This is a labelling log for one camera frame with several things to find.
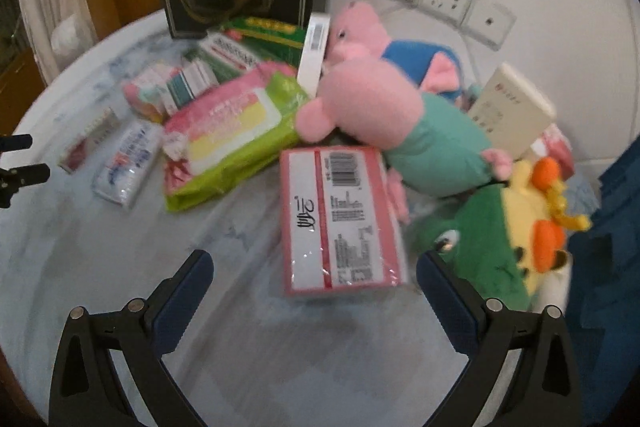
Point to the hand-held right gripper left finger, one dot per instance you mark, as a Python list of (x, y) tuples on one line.
[(182, 307)]

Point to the blue white tissue packet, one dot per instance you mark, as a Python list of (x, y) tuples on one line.
[(127, 162)]

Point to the pink pig plush teal shirt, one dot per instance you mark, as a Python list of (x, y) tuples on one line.
[(370, 107)]

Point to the white wall plate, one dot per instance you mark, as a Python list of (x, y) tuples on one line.
[(487, 22)]

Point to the red white long box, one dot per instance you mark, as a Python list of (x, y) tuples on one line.
[(90, 139)]

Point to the small teal white box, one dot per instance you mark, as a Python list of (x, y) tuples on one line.
[(192, 82)]

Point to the green pink wet wipes pack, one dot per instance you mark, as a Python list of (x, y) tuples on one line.
[(230, 132)]

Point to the pink pig plush blue shirt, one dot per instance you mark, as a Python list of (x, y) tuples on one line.
[(415, 54)]

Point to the white slim box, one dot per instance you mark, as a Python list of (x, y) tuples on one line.
[(314, 52)]

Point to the pink open tissue pack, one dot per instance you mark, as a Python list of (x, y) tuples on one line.
[(557, 147)]

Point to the red green toothpaste box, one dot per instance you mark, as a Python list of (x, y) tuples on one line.
[(230, 52)]

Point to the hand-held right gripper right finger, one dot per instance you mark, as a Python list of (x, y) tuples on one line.
[(452, 307)]

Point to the green flat box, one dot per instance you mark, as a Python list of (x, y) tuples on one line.
[(270, 34)]

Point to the white plastic bag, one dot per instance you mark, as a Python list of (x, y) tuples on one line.
[(72, 39)]

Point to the white cardboard box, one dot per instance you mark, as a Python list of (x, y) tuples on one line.
[(505, 112)]

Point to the yellow duck green frog plush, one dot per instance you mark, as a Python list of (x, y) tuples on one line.
[(480, 227)]

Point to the blue plastic container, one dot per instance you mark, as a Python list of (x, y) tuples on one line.
[(610, 257)]

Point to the pink pack with white label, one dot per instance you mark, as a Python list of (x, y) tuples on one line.
[(340, 227)]

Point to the small pink tissue pack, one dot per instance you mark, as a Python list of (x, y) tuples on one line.
[(147, 89)]

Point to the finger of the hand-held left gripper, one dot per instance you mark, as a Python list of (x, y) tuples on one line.
[(17, 142), (27, 175)]

